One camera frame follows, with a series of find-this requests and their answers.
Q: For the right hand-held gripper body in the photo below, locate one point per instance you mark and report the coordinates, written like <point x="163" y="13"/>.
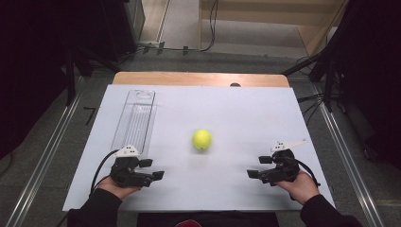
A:
<point x="282" y="168"/>

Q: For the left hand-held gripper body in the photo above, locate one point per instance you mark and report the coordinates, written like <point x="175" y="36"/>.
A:
<point x="127" y="171"/>

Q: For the clear plastic container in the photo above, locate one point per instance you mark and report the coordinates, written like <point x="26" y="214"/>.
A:
<point x="135" y="121"/>

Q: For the yellow-green tennis ball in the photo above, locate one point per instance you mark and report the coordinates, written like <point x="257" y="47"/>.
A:
<point x="201" y="139"/>

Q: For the person's left hand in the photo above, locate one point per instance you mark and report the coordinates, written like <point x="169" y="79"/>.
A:
<point x="116" y="190"/>

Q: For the person's right hand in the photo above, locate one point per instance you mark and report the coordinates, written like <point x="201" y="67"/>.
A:
<point x="301" y="189"/>

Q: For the white board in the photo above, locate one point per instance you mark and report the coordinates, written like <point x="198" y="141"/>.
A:
<point x="236" y="119"/>

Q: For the person's dark lap clothing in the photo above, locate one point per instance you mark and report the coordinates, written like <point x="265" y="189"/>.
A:
<point x="220" y="220"/>

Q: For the red cloth patch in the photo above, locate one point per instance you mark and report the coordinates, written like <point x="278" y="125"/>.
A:
<point x="188" y="223"/>

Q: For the wooden table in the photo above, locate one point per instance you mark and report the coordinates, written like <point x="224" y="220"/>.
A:
<point x="189" y="78"/>

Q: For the black stand legs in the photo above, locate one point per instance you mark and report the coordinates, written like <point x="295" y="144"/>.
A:
<point x="324" y="69"/>
<point x="73" y="75"/>

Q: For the dark curtain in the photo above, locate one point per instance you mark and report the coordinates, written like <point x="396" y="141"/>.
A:
<point x="372" y="78"/>
<point x="31" y="63"/>

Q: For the black cabinet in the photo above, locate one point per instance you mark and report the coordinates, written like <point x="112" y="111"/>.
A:
<point x="124" y="25"/>

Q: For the light wooden shelf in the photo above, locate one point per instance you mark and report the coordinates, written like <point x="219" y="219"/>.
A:
<point x="302" y="19"/>

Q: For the metal floor rail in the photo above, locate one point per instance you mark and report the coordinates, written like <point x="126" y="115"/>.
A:
<point x="44" y="151"/>
<point x="346" y="151"/>

